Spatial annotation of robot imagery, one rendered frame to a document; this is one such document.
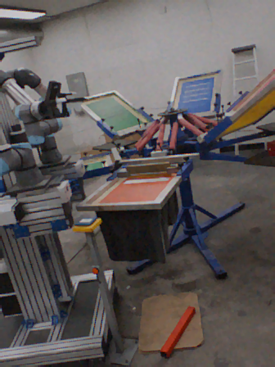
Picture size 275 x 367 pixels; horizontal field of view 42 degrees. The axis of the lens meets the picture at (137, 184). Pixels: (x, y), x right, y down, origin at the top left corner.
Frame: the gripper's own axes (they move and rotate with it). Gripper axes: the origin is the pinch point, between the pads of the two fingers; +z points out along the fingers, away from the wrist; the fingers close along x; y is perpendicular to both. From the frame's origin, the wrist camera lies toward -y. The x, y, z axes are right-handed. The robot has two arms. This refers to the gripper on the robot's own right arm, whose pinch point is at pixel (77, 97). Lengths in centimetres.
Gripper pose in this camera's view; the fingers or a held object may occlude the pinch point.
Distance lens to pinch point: 159.2
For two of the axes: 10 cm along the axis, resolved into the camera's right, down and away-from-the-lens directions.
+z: 8.7, -0.2, -4.9
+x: -4.7, 2.3, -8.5
